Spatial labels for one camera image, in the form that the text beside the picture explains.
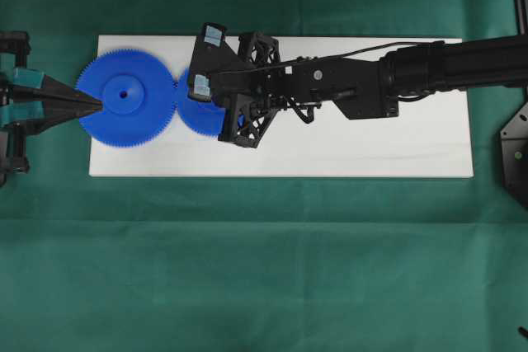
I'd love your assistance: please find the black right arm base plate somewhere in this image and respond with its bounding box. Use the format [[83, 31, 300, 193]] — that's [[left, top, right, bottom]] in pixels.
[[500, 103, 528, 209]]

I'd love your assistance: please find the green table cloth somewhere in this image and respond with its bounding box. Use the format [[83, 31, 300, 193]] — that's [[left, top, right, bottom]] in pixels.
[[1, 0, 527, 351]]

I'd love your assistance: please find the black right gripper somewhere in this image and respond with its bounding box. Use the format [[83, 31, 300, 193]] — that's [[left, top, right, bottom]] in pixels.
[[186, 22, 283, 148]]

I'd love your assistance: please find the large blue gear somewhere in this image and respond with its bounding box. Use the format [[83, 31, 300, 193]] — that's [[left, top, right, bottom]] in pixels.
[[76, 49, 176, 148]]

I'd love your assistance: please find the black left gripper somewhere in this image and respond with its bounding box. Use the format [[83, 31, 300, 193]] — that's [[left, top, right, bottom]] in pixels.
[[1, 31, 103, 187]]

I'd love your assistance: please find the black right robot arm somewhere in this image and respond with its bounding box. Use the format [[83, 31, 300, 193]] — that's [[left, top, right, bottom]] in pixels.
[[187, 23, 527, 148]]

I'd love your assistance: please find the white rectangular board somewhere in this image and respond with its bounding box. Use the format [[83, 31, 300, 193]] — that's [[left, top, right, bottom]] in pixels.
[[88, 35, 474, 180]]

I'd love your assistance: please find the small blue gear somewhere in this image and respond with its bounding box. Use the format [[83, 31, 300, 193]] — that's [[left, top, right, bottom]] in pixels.
[[176, 68, 225, 137]]

